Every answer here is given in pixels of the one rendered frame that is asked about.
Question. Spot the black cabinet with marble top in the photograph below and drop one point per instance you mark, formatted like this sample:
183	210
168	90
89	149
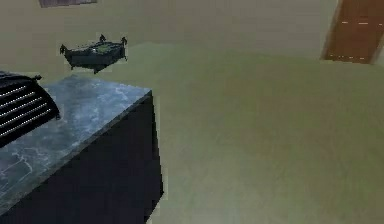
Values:
100	160

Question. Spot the black ribbed appliance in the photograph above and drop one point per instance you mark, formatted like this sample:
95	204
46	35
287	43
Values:
20	106

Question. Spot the brown wooden room door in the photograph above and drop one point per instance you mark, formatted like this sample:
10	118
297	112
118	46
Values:
356	33

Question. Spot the dark four-post bed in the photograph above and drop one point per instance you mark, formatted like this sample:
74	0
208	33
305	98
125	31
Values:
95	55

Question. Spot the grey framed wall picture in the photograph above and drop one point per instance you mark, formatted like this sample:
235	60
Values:
66	2

